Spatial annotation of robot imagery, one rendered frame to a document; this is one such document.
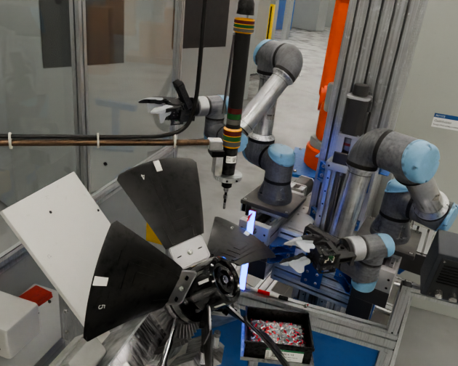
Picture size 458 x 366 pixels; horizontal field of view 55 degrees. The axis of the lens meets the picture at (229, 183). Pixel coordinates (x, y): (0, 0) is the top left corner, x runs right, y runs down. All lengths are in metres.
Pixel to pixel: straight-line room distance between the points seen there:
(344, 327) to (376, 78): 0.94
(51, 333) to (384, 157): 1.12
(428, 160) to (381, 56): 0.62
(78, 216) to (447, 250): 1.04
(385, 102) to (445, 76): 0.96
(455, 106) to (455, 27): 0.43
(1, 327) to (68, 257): 0.33
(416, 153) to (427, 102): 1.51
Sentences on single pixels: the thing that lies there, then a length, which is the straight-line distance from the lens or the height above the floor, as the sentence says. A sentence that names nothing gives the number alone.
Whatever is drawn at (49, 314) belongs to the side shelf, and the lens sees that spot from 1.58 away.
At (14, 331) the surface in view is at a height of 0.95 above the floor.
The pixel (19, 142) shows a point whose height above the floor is 1.54.
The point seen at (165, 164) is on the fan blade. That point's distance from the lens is 1.19.
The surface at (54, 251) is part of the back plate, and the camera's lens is 1.14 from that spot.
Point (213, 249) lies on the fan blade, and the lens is 1.27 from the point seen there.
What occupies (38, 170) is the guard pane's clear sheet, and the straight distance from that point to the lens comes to 1.63.
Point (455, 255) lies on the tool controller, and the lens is 1.44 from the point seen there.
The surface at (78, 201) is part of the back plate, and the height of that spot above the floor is 1.31.
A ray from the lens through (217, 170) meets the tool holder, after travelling 1.05.
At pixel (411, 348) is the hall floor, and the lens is 3.03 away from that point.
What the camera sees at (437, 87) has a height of 1.46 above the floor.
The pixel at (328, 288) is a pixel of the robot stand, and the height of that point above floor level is 0.74.
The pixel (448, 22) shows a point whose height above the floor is 1.80.
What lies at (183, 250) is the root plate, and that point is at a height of 1.26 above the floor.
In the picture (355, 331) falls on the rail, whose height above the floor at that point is 0.83.
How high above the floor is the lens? 1.87
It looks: 24 degrees down
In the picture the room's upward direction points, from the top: 6 degrees clockwise
